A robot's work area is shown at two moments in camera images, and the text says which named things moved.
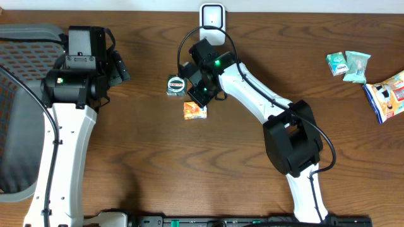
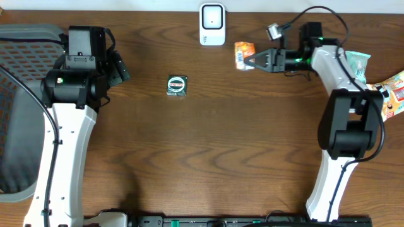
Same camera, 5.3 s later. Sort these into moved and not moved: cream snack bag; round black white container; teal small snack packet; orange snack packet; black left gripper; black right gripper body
Moved: orange snack packet; black right gripper body
Not moved: black left gripper; teal small snack packet; round black white container; cream snack bag
